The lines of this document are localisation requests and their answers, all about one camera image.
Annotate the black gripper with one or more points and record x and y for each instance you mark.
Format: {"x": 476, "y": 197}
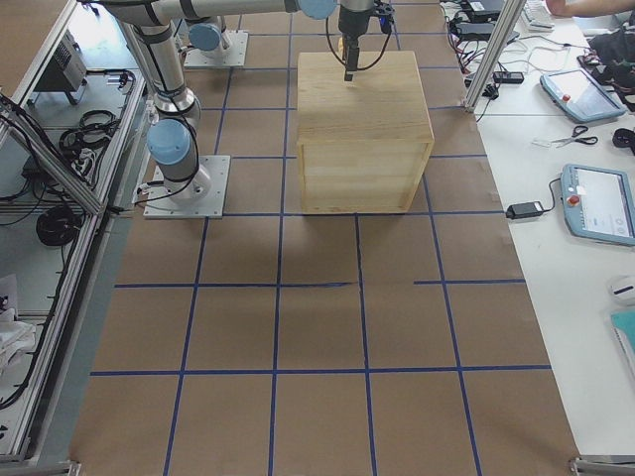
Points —
{"x": 350, "y": 22}

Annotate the wooden drawer cabinet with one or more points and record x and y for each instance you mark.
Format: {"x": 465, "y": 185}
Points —
{"x": 363, "y": 144}

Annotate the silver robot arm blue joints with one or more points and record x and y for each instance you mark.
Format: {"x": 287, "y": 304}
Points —
{"x": 172, "y": 141}

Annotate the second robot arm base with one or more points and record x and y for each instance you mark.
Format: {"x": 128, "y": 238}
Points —
{"x": 209, "y": 35}

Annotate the person's hand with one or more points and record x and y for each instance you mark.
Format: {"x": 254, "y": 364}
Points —
{"x": 558, "y": 8}

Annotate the blue teach pendant far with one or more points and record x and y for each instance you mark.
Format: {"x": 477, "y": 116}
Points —
{"x": 580, "y": 96}

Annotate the blue teach pendant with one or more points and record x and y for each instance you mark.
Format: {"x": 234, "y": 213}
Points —
{"x": 598, "y": 204}
{"x": 580, "y": 96}

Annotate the black power adapter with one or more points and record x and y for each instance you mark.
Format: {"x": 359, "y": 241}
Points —
{"x": 524, "y": 210}

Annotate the blue teach pendant near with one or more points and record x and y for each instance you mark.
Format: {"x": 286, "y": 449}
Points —
{"x": 598, "y": 204}

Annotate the brown paper mat blue grid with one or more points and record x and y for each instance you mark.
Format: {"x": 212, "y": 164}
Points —
{"x": 270, "y": 342}

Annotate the rear grey base plate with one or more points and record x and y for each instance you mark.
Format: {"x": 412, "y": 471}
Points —
{"x": 235, "y": 56}

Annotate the aluminium frame post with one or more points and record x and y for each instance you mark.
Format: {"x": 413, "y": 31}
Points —
{"x": 498, "y": 40}

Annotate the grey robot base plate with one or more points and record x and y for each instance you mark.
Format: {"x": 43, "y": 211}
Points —
{"x": 203, "y": 197}

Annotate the black handled scissors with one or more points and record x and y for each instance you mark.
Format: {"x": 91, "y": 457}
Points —
{"x": 577, "y": 136}

